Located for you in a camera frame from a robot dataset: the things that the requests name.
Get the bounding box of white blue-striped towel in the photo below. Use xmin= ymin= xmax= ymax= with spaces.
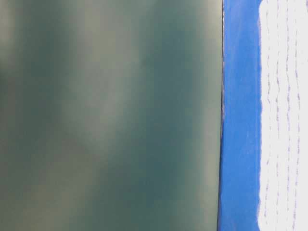
xmin=258 ymin=0 xmax=308 ymax=231

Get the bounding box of blue table cloth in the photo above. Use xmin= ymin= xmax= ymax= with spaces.
xmin=218 ymin=0 xmax=261 ymax=231

